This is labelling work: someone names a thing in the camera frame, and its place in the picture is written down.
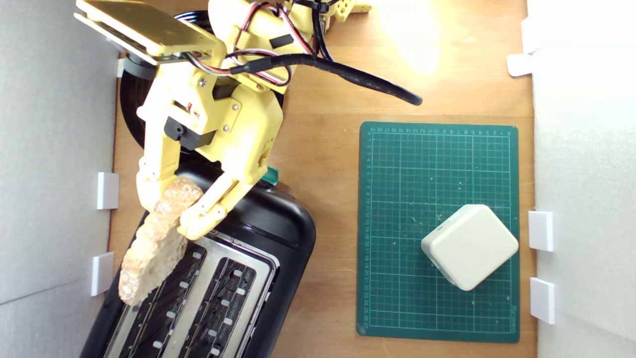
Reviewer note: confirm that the white block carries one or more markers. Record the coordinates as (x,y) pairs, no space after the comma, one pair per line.
(469,246)

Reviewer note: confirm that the green toaster lever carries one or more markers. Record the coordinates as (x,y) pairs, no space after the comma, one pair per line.
(272,176)

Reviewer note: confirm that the green cutting mat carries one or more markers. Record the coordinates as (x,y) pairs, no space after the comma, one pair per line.
(397,223)

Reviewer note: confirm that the white wall clip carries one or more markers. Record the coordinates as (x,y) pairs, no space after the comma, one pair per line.
(120,68)
(519,64)
(108,190)
(541,231)
(542,300)
(102,273)

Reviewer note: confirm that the yellow wrist camera box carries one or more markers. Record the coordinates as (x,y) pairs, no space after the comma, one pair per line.
(144,27)

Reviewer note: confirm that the black plate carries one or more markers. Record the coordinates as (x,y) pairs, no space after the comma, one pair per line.
(130,107)

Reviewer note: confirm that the black two-slot toaster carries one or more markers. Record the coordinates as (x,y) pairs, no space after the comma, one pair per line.
(268,233)

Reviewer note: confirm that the brown bread slice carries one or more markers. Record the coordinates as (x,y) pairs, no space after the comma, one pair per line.
(154,248)

